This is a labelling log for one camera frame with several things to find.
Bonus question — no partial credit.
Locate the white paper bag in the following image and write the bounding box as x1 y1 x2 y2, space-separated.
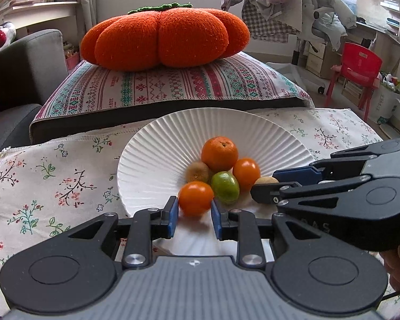
370 87 400 127

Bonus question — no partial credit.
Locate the black cable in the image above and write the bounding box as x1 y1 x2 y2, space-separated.
378 287 400 307

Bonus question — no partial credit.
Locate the beige curtain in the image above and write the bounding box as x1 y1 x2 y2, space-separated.
55 0 98 37

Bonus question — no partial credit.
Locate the red plastic chair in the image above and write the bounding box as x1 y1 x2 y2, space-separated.
325 42 384 121

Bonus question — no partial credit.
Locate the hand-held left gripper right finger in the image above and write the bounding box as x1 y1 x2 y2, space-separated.
211 199 324 269

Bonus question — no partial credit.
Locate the white shelf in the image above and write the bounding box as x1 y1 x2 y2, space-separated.
3 1 82 29

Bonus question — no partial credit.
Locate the floral tablecloth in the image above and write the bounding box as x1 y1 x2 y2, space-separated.
0 107 400 310

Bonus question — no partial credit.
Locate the grey sofa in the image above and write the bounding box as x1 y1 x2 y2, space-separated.
0 29 65 164

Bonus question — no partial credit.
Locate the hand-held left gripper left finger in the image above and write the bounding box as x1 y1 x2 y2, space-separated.
63 196 179 269

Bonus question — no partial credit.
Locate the mandarin orange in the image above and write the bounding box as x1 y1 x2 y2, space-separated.
201 136 239 173

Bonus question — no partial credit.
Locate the beige drawer cabinet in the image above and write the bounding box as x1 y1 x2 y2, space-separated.
305 42 337 77

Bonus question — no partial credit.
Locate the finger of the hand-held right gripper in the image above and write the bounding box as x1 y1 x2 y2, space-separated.
273 138 400 185
251 174 370 214

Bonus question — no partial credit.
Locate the green cherry tomato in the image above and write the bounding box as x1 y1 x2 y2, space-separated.
211 171 241 205

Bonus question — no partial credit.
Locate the orange cherry tomato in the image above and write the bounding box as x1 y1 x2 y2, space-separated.
233 158 261 193
178 181 214 217

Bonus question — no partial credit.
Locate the light wooden desk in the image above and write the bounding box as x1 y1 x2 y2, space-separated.
340 0 400 85

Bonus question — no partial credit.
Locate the small brown round fruit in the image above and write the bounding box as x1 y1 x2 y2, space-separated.
253 177 280 189
186 162 211 185

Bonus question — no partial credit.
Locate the large orange pumpkin cushion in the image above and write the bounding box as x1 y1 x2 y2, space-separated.
80 3 250 71

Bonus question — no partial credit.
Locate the white ribbed plate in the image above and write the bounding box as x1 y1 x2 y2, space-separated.
117 107 315 262

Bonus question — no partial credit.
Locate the white office chair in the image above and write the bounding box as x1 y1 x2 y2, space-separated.
291 0 359 94

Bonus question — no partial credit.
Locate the chequered hanging cloth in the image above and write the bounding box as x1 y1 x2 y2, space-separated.
242 0 301 44

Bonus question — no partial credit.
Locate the striped patterned pillow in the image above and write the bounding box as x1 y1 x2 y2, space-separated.
30 51 315 144

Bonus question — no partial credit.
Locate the light grey jacket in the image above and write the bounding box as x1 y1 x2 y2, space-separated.
311 0 359 50

